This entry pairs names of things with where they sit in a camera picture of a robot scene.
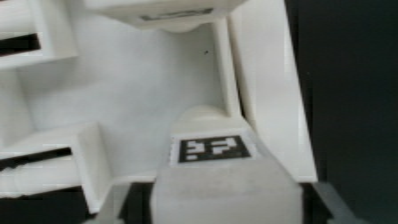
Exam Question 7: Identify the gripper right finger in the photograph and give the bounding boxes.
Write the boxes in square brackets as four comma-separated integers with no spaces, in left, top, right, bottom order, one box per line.
[303,182,369,224]

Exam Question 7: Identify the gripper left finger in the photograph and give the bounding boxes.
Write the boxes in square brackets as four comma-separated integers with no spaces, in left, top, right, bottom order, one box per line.
[95,181,157,224]

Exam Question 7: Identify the white chair leg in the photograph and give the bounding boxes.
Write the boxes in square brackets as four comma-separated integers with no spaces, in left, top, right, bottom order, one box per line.
[84,0,248,32]
[152,106,305,224]

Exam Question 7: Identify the white chair seat part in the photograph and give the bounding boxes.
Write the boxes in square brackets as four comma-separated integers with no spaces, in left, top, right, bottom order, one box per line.
[0,0,216,209]

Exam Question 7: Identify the white U-shaped obstacle fence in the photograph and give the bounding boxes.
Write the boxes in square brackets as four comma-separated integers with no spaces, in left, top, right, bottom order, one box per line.
[228,0,319,182]

